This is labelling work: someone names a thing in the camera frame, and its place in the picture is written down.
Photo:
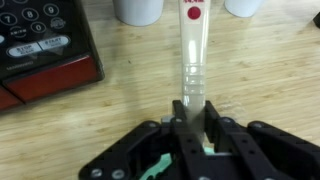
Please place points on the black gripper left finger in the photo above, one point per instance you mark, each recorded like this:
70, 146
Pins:
133, 156

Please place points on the red and black microwave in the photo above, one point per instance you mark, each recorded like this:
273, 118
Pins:
43, 50

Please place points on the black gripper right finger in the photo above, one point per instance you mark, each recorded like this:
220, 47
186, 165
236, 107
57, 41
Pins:
273, 156

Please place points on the wooden spoon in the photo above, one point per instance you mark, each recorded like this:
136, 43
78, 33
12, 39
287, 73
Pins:
194, 60

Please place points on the small green plant white pot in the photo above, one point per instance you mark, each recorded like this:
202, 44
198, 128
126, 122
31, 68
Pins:
138, 11

